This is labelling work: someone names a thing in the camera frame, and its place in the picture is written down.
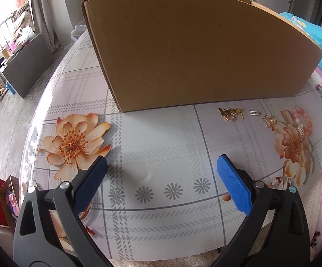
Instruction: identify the grey curtain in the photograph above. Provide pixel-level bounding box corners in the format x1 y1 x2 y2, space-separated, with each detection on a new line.
29 0 60 53

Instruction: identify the white fluffy blanket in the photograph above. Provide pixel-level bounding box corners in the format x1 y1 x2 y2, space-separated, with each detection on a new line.
108 170 322 267

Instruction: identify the pink bead bracelet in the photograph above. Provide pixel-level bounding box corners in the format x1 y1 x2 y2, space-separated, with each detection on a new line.
291 107 313 134

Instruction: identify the gold flower brooch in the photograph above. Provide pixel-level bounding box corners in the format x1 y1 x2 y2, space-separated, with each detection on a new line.
262 115 279 130

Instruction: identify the brown paper bag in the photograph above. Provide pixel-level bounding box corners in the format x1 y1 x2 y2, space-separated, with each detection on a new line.
0 175 21 234

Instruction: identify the gold butterfly brooch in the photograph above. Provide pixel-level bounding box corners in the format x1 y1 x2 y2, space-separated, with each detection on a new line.
218 107 245 122

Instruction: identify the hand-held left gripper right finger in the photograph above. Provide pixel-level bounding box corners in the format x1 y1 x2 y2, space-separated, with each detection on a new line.
214 154 310 267

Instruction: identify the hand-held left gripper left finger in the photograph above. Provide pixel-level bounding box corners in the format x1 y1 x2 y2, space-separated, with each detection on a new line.
13 156 114 267

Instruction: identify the white plastic bag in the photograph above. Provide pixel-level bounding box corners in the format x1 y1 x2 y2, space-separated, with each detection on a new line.
70 19 88 41

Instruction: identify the gold dangling earring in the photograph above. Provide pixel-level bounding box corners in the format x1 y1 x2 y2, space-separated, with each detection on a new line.
297 125 308 141

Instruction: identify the grey cabinet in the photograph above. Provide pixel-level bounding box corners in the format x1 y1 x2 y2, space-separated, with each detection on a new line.
2 32 53 99

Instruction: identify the brown cardboard box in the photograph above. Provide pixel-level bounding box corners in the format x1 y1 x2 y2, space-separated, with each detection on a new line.
81 0 322 113

